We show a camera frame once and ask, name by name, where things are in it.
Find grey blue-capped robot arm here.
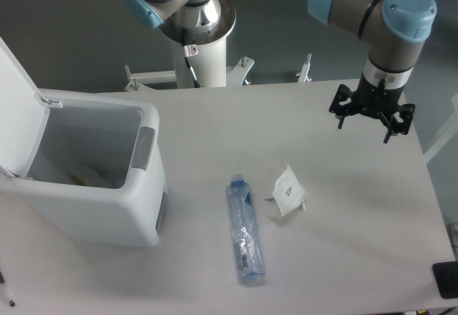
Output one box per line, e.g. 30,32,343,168
124,0,437,137

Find white frame at right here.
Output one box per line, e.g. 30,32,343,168
424,94,457,164

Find black device at edge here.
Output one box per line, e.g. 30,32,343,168
432,261,457,299

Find white wrapper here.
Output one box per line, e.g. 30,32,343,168
262,161,308,220

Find white trash can lid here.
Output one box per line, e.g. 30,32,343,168
1,41,63,178

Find white yellow trash in can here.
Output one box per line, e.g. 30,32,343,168
69,165,119,188

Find black white pen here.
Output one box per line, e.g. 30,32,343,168
0,273,16,307

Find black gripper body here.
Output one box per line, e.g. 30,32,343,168
356,74,405,119

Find white trash can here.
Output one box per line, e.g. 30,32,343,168
1,90,166,247

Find clear blue plastic bottle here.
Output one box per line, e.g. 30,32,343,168
225,174,265,286

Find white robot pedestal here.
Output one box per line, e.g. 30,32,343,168
156,0,238,89

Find black cable on pedestal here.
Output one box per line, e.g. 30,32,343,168
180,28,203,89

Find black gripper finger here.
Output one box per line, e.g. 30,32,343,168
380,103,416,144
328,84,362,129

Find white metal base frame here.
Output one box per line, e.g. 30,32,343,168
123,53,313,92

